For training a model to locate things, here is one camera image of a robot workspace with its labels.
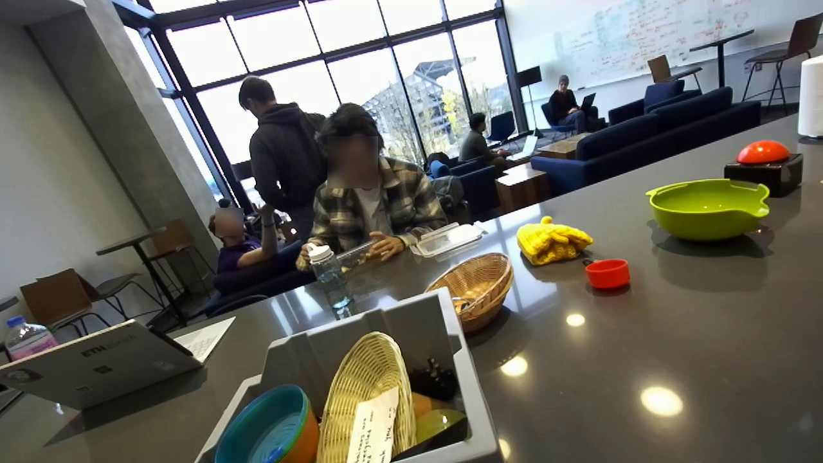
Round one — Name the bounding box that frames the wooden coffee table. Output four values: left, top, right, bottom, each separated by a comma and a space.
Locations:
495, 161, 552, 213

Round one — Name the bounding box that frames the small dark table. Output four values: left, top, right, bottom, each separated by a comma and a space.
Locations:
96, 232, 189, 321

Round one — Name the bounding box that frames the blue armchair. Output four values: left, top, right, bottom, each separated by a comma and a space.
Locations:
426, 152, 503, 215

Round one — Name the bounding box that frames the black window frame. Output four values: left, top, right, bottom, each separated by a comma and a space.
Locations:
114, 0, 527, 215

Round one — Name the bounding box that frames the white paper label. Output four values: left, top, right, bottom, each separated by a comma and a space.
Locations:
345, 385, 404, 463

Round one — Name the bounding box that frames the clear plastic food container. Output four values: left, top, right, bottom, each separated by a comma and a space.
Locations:
409, 221, 490, 263

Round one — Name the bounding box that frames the brown cardboard box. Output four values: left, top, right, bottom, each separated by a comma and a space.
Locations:
18, 267, 100, 329

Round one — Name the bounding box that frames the silver laptop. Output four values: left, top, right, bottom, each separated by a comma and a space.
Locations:
0, 317, 206, 411

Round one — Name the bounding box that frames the dark blue sofa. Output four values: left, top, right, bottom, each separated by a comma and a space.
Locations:
530, 86, 765, 194

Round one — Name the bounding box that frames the pale woven wicker plate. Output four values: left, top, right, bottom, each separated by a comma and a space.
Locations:
314, 329, 419, 463

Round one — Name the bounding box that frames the green yellow toy vegetable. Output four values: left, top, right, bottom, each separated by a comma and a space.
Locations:
409, 392, 471, 458

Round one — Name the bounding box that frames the brown oval wicker basket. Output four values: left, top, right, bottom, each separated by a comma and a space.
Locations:
426, 250, 518, 336

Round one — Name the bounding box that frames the white paper towel roll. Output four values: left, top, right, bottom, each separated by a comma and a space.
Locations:
795, 53, 823, 141

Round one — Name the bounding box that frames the bar stool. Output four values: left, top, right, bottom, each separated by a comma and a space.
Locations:
742, 10, 823, 110

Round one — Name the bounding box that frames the tan office chair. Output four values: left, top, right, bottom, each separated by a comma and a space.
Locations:
649, 53, 676, 86

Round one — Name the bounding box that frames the tall dark table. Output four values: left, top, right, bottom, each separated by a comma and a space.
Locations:
689, 29, 756, 91

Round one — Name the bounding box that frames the orange dome button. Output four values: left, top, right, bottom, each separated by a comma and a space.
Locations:
735, 140, 792, 169

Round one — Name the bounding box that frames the white sheet of paper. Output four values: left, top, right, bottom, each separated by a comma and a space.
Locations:
170, 313, 240, 366

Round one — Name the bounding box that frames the seated person dark jacket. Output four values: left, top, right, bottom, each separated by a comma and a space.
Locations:
458, 110, 509, 164

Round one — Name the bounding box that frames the clear bottle with white cap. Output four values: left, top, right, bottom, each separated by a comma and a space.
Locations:
306, 242, 356, 320

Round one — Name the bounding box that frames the red toy pot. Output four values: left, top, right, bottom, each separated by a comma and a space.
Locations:
584, 258, 633, 296

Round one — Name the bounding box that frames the person in dark hoodie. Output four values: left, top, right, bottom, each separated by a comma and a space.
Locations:
237, 74, 330, 239

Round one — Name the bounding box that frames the yellow crumpled cloth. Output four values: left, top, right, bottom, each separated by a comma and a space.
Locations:
516, 213, 598, 269

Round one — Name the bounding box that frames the teal and orange bowl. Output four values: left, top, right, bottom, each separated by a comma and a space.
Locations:
212, 384, 321, 463

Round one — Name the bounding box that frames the green bowl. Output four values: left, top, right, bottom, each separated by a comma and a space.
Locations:
645, 176, 775, 245

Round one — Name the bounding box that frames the seated person black top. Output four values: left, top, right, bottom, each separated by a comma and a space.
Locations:
546, 71, 595, 131

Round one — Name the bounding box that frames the plastic bottle with pink label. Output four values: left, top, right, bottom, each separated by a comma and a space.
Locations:
6, 317, 62, 361

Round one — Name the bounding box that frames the black square block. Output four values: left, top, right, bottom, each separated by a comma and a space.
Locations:
724, 152, 805, 201

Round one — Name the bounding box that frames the brown wooden chair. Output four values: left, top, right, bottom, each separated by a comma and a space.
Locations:
149, 218, 217, 293

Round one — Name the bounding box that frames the person in plaid shirt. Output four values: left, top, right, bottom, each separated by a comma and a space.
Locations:
306, 100, 451, 266

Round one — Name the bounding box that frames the grey storage bin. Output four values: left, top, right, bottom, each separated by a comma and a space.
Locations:
195, 285, 503, 463

